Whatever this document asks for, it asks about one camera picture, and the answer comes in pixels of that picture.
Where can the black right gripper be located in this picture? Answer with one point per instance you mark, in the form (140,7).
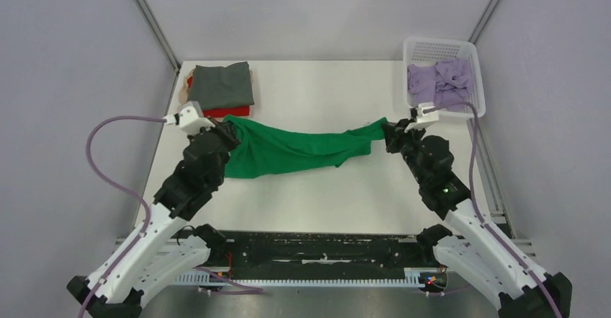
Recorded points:
(395,133)

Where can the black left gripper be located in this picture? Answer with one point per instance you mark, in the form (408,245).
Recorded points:
(225,129)

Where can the green t shirt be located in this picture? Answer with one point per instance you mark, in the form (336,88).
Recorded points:
(264,150)

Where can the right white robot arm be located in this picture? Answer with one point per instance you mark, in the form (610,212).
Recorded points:
(468,241)

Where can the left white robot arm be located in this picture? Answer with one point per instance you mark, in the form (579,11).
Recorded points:
(133,275)

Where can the folded red t shirt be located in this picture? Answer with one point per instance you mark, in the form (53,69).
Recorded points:
(226,112)

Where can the crumpled purple t shirt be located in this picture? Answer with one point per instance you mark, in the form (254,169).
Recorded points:
(446,83)

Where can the folded grey t shirt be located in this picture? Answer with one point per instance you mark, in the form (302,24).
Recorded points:
(240,69)

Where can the white plastic basket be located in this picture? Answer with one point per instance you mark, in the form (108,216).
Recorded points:
(426,51)

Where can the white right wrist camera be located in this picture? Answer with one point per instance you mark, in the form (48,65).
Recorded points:
(422,116)

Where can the white slotted cable duct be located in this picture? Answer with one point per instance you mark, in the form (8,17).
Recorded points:
(407,279)

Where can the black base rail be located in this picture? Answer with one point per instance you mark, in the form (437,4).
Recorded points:
(263,255)

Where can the right aluminium frame post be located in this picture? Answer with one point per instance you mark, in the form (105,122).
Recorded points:
(483,20)

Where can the aluminium frame post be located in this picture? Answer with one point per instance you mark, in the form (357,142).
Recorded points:
(155,28)
(483,20)

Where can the left aluminium frame post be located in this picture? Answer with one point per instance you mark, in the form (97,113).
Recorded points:
(155,28)

